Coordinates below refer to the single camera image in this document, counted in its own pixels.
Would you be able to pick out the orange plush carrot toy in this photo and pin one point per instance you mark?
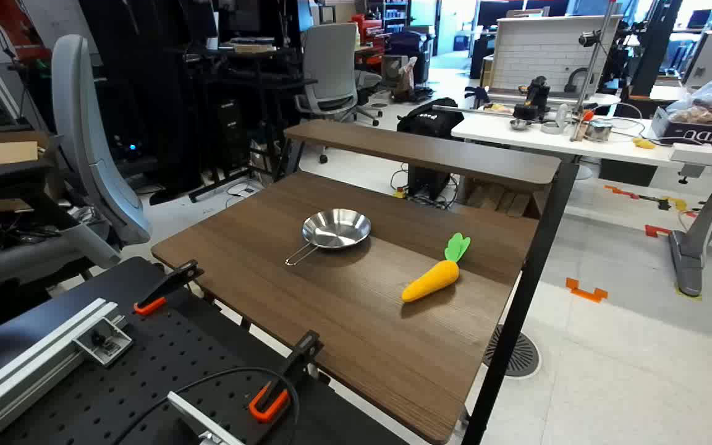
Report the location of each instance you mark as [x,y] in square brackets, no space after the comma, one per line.
[440,274]

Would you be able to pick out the silver frying pan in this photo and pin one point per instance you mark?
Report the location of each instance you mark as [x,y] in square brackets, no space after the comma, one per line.
[332,230]

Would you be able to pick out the black orange clamp near pan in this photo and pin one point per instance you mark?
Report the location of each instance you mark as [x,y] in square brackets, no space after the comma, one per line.
[159,292]

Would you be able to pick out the wooden upper shelf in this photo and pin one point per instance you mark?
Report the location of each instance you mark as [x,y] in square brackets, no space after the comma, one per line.
[428,152]

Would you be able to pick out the black backpack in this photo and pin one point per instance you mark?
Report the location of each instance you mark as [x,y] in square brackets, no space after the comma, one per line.
[437,120]

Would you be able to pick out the grey office chair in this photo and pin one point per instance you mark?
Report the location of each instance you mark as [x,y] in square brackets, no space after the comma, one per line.
[330,73]

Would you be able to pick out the black orange clamp near edge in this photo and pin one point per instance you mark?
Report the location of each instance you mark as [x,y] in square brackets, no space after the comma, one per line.
[270,400]

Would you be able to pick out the black perforated base board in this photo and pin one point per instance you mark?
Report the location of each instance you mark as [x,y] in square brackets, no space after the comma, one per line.
[185,378]

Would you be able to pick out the white workbench table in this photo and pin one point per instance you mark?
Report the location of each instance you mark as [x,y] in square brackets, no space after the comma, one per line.
[687,247]

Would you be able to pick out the white pegboard panel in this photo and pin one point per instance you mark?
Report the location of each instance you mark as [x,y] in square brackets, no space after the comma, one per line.
[569,53]

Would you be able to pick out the grey padded chair back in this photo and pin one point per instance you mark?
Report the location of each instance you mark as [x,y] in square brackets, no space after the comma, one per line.
[85,143]

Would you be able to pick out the black table leg frame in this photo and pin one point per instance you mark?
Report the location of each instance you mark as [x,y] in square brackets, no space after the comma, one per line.
[521,299]

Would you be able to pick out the aluminium extrusion rail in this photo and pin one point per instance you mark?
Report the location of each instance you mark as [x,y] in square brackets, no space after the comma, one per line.
[90,334]

